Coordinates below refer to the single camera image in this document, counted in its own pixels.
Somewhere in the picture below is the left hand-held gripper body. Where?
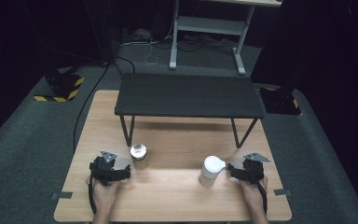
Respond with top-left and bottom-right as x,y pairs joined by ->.
89,150 -> 121,187

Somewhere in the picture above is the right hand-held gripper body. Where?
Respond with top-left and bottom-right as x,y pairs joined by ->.
241,151 -> 271,185

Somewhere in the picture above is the glass jar with silver lid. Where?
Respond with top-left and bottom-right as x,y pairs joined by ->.
130,143 -> 149,171

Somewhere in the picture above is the black shelf riser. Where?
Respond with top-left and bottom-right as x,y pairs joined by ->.
114,72 -> 266,149

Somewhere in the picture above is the person's right hand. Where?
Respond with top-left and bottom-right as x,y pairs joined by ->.
238,175 -> 269,214

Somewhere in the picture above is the person's left hand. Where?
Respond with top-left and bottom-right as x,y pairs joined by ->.
86,175 -> 121,217

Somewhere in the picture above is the grey tape piece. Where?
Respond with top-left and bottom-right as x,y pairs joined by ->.
273,188 -> 293,197
50,190 -> 74,201

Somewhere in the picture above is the black stand base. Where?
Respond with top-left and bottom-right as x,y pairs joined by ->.
258,86 -> 303,117

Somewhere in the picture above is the yellow-black striped stand base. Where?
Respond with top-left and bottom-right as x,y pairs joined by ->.
33,72 -> 85,104

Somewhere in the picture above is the right hand-held gripper cable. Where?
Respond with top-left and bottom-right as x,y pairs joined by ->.
255,181 -> 269,216

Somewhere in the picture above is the hand-held gripper cable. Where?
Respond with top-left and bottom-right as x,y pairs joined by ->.
88,181 -> 98,216
255,181 -> 269,216

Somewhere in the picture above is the left hand-held gripper cable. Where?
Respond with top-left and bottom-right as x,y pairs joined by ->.
88,181 -> 98,216

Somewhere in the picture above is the long black floor cable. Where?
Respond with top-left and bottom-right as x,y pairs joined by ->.
73,63 -> 112,152

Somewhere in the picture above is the short black floor cable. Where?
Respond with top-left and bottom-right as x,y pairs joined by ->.
114,55 -> 136,75

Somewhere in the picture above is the thin white floor cable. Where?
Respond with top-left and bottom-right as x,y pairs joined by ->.
142,42 -> 159,66

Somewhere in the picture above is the grey metal desk frame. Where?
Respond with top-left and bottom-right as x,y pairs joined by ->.
169,0 -> 283,77

